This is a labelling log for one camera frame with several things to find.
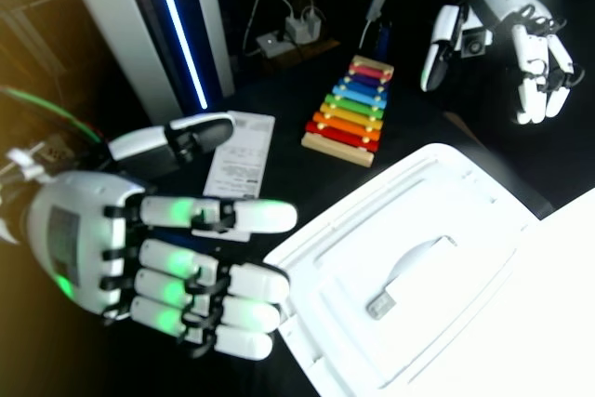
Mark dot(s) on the rainbow toy xylophone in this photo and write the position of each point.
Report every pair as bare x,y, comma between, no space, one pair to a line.
353,113

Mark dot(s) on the white plug charger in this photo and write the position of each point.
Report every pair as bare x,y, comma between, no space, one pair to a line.
304,25

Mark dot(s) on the white power strip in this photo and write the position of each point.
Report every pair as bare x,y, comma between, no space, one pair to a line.
274,43

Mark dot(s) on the brown cardboard piece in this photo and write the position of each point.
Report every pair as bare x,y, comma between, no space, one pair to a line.
321,46

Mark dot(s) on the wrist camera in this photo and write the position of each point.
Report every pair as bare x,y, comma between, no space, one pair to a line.
476,43

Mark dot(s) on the white column with blue light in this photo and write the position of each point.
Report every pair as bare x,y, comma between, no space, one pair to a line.
116,20

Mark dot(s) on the printed paper sheet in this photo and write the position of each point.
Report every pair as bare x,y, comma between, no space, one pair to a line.
241,155

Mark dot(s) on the white plastic lid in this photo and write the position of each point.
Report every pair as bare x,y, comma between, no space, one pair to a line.
418,229

